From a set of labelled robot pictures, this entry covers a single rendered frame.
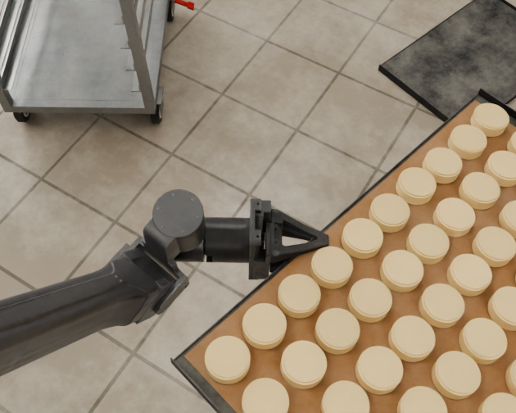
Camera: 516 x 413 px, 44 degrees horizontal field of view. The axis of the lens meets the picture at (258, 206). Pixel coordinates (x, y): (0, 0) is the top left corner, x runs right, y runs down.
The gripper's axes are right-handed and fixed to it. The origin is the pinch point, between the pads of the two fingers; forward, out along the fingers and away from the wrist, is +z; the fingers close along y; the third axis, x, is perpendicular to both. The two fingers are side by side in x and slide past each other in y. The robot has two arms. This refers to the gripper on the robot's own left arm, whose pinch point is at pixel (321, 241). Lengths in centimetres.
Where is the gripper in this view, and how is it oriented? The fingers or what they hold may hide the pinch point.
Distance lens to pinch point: 80.1
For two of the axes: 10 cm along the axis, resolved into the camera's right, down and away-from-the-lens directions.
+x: 0.0, 8.5, -5.3
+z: 10.0, 0.2, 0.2
